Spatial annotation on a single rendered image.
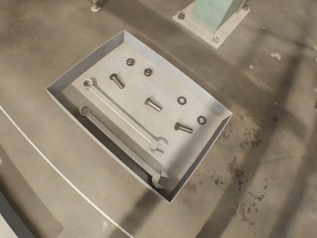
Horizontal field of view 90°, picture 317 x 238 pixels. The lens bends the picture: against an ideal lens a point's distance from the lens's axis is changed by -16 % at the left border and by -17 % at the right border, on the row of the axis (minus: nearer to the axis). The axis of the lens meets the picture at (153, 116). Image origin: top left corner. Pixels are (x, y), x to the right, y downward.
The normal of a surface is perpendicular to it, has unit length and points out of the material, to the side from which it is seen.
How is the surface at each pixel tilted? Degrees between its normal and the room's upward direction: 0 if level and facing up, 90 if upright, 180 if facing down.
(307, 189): 0
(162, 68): 90
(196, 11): 90
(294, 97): 0
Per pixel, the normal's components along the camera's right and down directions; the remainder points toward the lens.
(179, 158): 0.16, -0.36
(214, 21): -0.61, 0.69
